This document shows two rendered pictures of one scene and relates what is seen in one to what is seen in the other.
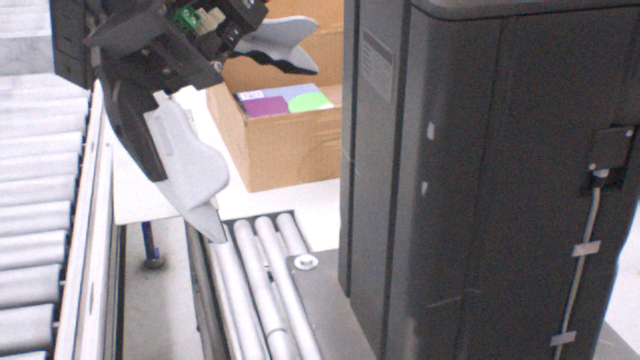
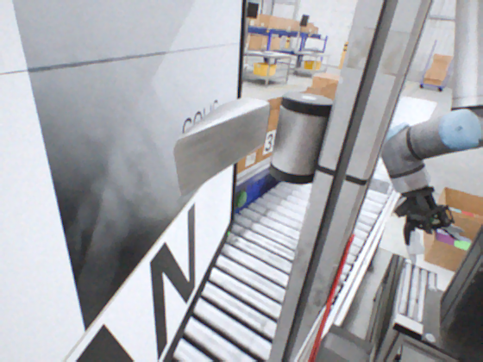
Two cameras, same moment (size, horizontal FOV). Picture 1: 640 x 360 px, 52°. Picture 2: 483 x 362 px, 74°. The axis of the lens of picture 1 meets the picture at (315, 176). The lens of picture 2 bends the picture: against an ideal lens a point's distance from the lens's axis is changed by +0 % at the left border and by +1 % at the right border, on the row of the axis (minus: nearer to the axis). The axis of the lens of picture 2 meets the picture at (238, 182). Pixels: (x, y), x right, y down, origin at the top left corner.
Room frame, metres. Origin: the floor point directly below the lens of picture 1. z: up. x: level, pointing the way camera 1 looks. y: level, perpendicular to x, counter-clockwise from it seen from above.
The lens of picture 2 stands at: (-0.53, -0.06, 1.46)
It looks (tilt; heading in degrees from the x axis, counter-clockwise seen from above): 26 degrees down; 43
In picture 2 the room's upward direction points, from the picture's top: 8 degrees clockwise
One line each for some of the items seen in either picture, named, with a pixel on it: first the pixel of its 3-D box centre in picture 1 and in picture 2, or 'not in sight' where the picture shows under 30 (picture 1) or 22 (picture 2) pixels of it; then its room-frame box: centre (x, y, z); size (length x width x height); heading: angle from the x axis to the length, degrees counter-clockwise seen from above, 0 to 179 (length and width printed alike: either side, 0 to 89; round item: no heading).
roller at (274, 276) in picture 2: not in sight; (261, 270); (0.17, 0.43, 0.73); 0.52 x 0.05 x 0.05; 103
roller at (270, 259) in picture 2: not in sight; (271, 260); (0.23, 0.44, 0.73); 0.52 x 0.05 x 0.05; 103
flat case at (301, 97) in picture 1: (290, 116); (453, 246); (0.85, 0.04, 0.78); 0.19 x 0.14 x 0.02; 19
